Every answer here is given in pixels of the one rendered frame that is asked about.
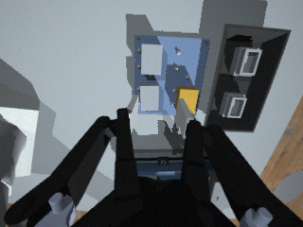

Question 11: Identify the yellow block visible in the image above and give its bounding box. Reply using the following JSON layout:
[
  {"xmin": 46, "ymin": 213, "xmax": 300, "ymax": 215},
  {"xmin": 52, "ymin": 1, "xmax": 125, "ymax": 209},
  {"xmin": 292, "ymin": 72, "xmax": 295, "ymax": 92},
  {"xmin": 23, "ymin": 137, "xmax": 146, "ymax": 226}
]
[{"xmin": 175, "ymin": 86, "xmax": 199, "ymax": 114}]

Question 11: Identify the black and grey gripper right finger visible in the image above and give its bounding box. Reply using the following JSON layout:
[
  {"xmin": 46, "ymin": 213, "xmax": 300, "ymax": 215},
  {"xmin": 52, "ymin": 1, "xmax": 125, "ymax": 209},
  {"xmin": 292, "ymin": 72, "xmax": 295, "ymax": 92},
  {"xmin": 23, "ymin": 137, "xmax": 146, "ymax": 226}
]
[{"xmin": 176, "ymin": 98, "xmax": 303, "ymax": 227}]

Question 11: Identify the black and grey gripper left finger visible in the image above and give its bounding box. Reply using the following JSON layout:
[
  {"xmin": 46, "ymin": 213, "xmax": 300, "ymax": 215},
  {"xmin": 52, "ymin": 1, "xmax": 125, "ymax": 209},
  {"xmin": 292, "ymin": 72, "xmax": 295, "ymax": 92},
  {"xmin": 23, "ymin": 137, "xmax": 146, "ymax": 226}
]
[{"xmin": 4, "ymin": 95, "xmax": 146, "ymax": 227}]

